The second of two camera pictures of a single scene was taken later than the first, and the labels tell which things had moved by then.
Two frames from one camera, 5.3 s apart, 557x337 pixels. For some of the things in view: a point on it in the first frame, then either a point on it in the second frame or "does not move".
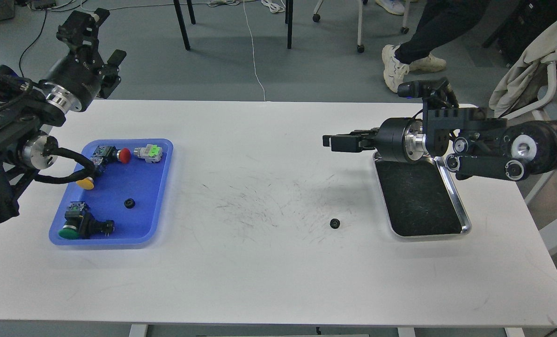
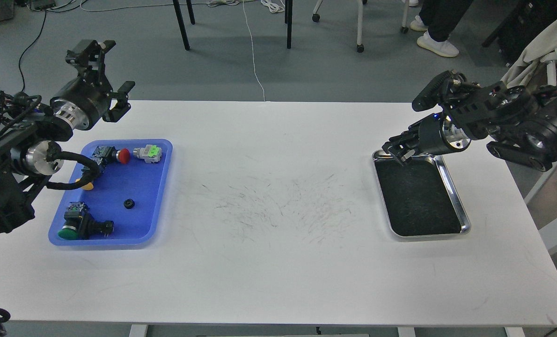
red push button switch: [106, 155] does not move
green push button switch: [80, 223] does not move
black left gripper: [76, 83] -> [84, 101]
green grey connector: [151, 153] does not move
